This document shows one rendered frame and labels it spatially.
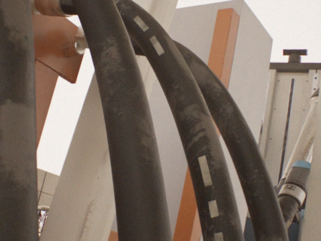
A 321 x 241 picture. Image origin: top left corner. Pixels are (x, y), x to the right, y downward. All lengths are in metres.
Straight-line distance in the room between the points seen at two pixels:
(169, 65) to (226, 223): 0.13
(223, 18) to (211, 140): 0.81
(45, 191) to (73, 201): 3.80
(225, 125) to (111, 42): 0.17
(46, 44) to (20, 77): 0.40
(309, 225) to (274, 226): 1.15
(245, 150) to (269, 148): 2.12
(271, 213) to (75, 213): 0.26
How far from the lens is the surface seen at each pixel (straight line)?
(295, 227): 2.31
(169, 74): 0.35
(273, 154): 2.51
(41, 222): 0.72
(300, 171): 1.76
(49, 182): 4.40
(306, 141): 2.05
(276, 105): 2.59
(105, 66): 0.27
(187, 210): 0.98
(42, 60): 0.58
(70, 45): 0.60
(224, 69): 1.06
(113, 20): 0.29
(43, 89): 0.58
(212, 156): 0.31
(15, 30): 0.20
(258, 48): 1.24
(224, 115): 0.42
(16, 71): 0.18
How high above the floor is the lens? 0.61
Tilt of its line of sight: 17 degrees up
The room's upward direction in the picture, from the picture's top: 13 degrees clockwise
